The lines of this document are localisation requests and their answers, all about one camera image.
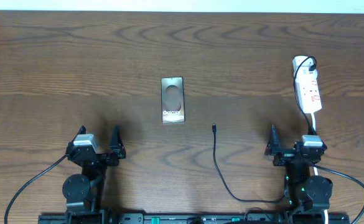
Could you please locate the white power strip cord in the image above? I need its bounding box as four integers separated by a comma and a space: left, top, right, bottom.
310, 112, 330, 224

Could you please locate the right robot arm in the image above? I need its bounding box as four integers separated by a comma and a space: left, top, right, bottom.
264, 126, 333, 223

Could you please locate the white power strip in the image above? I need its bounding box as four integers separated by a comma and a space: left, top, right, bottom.
292, 55, 322, 114

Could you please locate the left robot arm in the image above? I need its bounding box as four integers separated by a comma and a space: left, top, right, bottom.
62, 126, 126, 223

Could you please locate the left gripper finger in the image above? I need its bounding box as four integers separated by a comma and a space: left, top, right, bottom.
74, 126, 86, 139
109, 125, 125, 152

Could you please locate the black USB charging cable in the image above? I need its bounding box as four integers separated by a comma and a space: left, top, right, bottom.
212, 55, 318, 204

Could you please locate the Samsung Galaxy smartphone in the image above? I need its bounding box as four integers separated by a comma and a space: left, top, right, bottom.
161, 77, 185, 123

